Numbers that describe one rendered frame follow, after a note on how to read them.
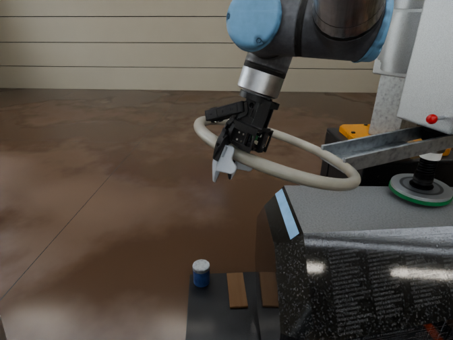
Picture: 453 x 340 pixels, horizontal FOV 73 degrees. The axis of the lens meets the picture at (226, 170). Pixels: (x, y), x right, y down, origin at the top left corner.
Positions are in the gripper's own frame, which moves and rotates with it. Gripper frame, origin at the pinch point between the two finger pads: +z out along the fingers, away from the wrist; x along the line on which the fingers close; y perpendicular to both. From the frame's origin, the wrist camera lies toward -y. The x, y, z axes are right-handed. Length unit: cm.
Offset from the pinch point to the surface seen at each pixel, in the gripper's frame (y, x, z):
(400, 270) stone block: 43, 53, 19
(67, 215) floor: -172, 64, 127
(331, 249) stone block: 23, 41, 21
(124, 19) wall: -581, 355, -41
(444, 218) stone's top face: 47, 74, 2
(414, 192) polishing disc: 35, 77, -1
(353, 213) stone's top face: 22, 58, 11
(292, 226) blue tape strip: 8.1, 41.1, 20.7
